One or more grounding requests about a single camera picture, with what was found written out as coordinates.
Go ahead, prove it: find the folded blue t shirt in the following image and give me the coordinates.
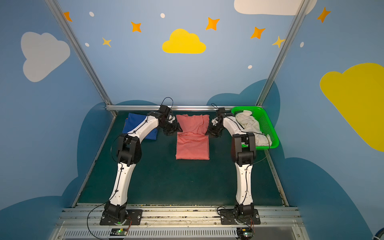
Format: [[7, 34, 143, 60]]
[[122, 113, 158, 141]]

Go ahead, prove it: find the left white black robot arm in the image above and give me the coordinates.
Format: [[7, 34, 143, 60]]
[[100, 105, 182, 226]]

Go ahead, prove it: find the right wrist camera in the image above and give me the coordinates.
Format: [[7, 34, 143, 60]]
[[212, 108, 226, 126]]

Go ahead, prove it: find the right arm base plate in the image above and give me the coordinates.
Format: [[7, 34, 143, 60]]
[[217, 208, 261, 226]]

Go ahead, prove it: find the back aluminium frame bar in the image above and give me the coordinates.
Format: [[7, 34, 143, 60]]
[[106, 105, 217, 112]]

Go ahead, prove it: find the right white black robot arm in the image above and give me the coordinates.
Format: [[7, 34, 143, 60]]
[[206, 113, 256, 223]]

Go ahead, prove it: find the left green circuit board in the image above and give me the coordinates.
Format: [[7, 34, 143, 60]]
[[110, 229, 128, 237]]

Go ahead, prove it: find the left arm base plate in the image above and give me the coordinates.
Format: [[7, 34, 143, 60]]
[[100, 209, 143, 226]]

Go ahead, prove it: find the pink t shirt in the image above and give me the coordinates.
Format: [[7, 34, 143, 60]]
[[176, 115, 210, 161]]

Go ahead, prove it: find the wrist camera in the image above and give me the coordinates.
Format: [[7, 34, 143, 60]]
[[158, 105, 171, 118], [212, 108, 226, 126]]

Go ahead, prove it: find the left aluminium frame post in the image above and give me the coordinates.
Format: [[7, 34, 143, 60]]
[[45, 0, 113, 105]]

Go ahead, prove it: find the aluminium rail base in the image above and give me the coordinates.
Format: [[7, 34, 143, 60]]
[[50, 204, 310, 240]]

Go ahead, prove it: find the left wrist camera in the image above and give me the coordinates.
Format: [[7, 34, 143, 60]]
[[158, 105, 171, 118]]

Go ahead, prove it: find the white grey t shirt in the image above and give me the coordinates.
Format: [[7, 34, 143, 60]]
[[235, 110, 272, 147]]

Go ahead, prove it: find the green plastic basket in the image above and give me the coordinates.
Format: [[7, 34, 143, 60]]
[[231, 106, 280, 151]]

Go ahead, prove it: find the aluminium frame post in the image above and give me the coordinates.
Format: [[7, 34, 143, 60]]
[[45, 0, 113, 105], [256, 0, 311, 107]]

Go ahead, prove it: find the right circuit board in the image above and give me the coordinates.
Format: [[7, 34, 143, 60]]
[[236, 228, 254, 240]]

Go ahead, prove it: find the right aluminium frame post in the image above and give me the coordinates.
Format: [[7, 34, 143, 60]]
[[256, 0, 311, 107]]

